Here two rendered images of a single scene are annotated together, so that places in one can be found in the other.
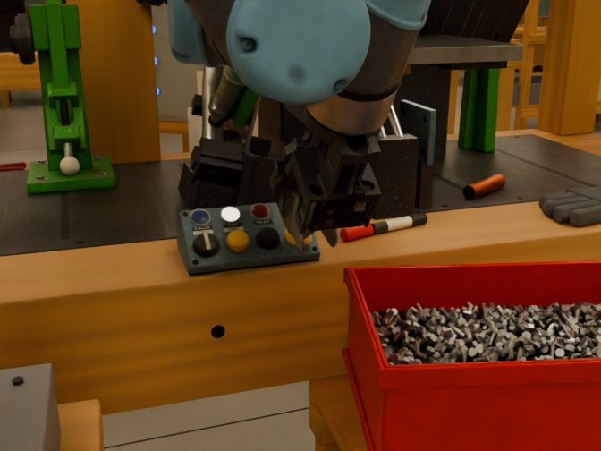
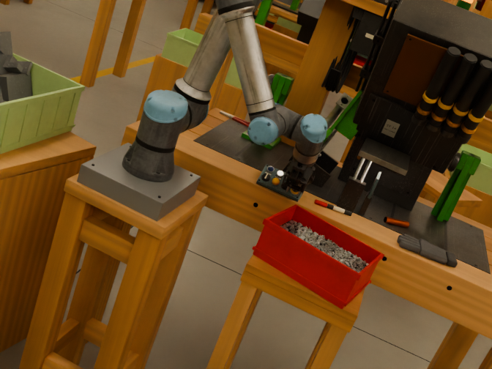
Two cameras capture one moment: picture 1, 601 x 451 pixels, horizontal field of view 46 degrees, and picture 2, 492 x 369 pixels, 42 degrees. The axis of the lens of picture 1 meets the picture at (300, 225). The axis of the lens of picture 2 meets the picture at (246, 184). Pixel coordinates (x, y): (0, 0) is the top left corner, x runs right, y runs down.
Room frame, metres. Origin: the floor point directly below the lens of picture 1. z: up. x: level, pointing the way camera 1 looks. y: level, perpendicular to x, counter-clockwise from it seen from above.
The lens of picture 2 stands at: (-1.04, -0.75, 1.65)
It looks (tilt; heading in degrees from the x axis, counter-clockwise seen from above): 21 degrees down; 27
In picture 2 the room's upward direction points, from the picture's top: 21 degrees clockwise
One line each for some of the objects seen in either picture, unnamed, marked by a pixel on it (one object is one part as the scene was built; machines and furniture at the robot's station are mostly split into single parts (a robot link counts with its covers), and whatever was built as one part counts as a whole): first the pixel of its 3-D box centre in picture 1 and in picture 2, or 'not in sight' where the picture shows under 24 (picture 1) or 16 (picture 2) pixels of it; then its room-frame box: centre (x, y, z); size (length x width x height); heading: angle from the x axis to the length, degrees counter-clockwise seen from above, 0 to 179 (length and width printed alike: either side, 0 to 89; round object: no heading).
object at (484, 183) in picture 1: (484, 186); (396, 222); (1.04, -0.28, 0.91); 0.09 x 0.02 x 0.02; 137
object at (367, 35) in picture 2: not in sight; (380, 37); (1.28, 0.14, 1.42); 0.17 x 0.12 x 0.15; 108
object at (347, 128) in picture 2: not in sight; (353, 116); (1.04, 0.02, 1.17); 0.13 x 0.12 x 0.20; 108
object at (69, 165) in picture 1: (68, 154); not in sight; (1.04, 0.35, 0.96); 0.06 x 0.03 x 0.06; 18
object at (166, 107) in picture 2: not in sight; (163, 117); (0.36, 0.29, 1.08); 0.13 x 0.12 x 0.14; 14
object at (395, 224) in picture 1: (385, 226); (333, 207); (0.86, -0.11, 0.91); 0.13 x 0.02 x 0.02; 121
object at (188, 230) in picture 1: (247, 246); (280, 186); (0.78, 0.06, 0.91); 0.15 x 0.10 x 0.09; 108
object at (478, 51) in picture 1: (394, 46); (386, 150); (1.05, -0.13, 1.11); 0.39 x 0.16 x 0.03; 18
